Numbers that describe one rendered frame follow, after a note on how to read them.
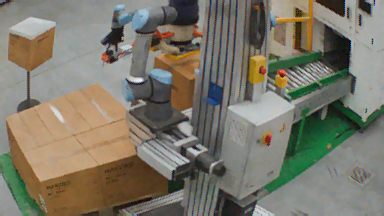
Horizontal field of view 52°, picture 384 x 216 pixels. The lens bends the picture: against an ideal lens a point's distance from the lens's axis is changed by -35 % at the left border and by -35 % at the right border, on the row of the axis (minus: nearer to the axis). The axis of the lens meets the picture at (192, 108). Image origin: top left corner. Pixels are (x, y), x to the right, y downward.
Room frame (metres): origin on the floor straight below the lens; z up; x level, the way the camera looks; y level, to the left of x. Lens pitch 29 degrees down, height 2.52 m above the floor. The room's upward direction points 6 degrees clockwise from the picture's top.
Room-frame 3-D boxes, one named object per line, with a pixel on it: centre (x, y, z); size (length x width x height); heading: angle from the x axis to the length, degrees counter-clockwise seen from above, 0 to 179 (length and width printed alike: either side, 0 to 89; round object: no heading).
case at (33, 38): (4.19, 1.79, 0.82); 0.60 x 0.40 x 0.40; 61
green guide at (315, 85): (4.16, -1.13, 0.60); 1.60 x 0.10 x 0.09; 132
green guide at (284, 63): (4.56, -0.77, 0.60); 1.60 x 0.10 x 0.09; 132
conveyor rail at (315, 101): (3.88, -0.90, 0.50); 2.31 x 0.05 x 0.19; 132
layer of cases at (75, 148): (3.11, 0.88, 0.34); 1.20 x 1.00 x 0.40; 132
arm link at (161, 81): (2.62, 0.17, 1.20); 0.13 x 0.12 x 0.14; 120
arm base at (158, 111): (2.62, 0.17, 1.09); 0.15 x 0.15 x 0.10
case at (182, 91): (3.57, -0.08, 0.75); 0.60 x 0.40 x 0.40; 129
